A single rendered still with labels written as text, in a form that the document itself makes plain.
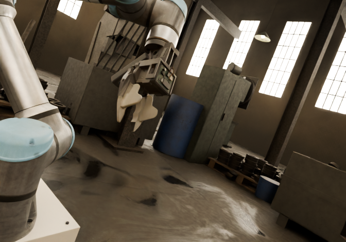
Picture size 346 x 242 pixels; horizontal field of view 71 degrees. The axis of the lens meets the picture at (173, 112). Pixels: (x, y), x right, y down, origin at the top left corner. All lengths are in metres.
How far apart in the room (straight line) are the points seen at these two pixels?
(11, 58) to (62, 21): 11.45
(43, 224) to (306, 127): 10.50
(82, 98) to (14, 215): 2.41
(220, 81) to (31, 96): 3.19
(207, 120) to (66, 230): 3.15
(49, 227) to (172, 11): 0.60
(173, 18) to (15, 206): 0.55
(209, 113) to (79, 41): 9.56
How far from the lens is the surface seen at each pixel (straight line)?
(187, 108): 3.58
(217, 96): 3.69
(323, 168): 2.74
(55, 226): 0.72
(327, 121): 10.76
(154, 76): 0.52
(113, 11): 0.68
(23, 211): 0.64
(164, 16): 0.64
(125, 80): 0.54
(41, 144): 0.58
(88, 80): 2.95
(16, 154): 0.57
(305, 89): 7.31
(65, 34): 12.20
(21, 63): 0.74
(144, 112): 0.57
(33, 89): 0.72
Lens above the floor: 0.77
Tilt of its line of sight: 2 degrees down
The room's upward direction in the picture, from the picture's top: 21 degrees clockwise
